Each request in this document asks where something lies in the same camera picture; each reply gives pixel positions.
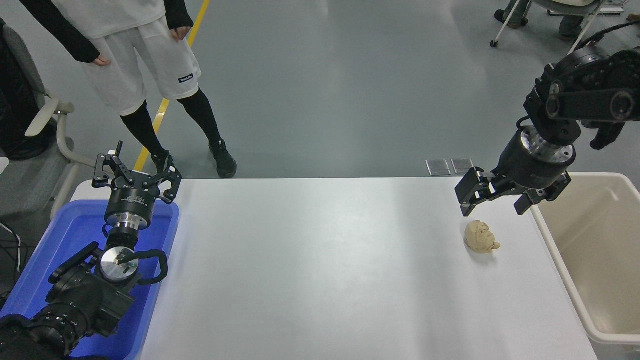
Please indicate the blue plastic tray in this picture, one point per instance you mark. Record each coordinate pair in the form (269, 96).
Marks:
(65, 225)

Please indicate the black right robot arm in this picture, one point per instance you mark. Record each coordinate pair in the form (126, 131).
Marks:
(585, 102)

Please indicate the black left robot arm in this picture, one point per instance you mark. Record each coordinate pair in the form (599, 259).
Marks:
(80, 300)

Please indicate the person's left hand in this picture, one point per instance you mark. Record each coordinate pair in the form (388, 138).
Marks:
(181, 33)

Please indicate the small white object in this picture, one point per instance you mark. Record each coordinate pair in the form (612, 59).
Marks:
(3, 165)

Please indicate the white-legged wheeled chair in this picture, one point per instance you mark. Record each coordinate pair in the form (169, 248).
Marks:
(580, 20)

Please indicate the metal floor plate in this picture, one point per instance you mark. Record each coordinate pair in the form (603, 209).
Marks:
(463, 166)
(438, 167)

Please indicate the person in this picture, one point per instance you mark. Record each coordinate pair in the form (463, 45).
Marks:
(515, 12)
(130, 55)

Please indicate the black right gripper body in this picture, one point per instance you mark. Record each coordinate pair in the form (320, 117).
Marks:
(525, 167)

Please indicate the grey office chair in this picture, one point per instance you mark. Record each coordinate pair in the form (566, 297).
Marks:
(30, 185)

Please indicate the large pale bin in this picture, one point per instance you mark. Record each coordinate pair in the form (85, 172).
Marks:
(600, 240)

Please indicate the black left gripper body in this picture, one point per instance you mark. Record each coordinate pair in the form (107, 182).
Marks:
(130, 200)

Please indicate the tan paper ball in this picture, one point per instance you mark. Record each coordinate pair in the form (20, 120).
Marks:
(480, 237)

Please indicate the small brown object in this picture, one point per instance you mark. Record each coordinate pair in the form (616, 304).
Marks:
(634, 18)

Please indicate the person's right hand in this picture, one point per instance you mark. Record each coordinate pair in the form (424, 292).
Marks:
(102, 61)

